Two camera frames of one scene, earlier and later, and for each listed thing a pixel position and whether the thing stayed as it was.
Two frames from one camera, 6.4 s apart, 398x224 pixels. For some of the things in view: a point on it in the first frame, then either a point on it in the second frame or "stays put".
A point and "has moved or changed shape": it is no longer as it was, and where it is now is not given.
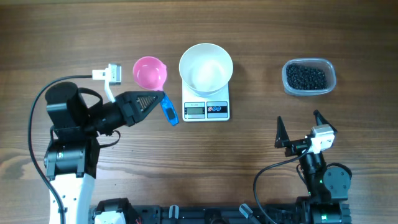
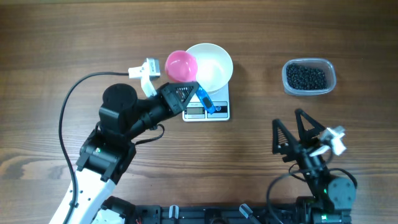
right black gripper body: [310, 165] stays put
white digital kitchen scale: [199, 108] stays put
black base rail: [311, 211] stays put
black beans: [301, 77] stays put
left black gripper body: [108, 117] to [154, 110]
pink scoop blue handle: [150, 73] has moved or changed shape
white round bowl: [206, 68] stays put
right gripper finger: [321, 120] to [308, 134]
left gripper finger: [137, 105] to [176, 94]
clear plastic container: [308, 76] stays put
